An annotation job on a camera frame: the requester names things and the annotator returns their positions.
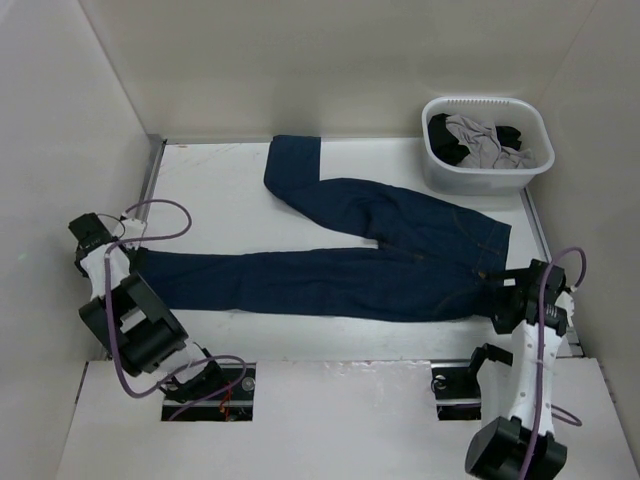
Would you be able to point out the dark blue denim trousers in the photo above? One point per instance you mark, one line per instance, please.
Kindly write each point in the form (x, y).
(429, 260)

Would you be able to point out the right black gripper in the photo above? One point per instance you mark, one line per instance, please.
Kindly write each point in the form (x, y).
(501, 319)

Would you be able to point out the grey crumpled garment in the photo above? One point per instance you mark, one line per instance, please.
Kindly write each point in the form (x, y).
(488, 146)

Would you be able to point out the white plastic laundry basket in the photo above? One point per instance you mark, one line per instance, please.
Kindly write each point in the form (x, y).
(500, 111)

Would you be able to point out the black garment in basket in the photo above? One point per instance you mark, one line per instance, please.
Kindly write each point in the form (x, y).
(443, 144)

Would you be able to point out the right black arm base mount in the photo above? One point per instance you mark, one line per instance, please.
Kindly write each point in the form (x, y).
(455, 385)

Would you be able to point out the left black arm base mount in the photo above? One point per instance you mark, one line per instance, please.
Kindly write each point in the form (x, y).
(229, 405)

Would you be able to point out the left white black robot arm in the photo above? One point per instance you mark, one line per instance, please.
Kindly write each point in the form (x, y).
(129, 319)

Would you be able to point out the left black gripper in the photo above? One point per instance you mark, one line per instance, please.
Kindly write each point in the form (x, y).
(133, 254)

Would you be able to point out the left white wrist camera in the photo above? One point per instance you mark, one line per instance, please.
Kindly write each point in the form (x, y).
(132, 228)

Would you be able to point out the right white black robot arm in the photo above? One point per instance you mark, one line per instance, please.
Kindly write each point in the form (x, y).
(517, 438)

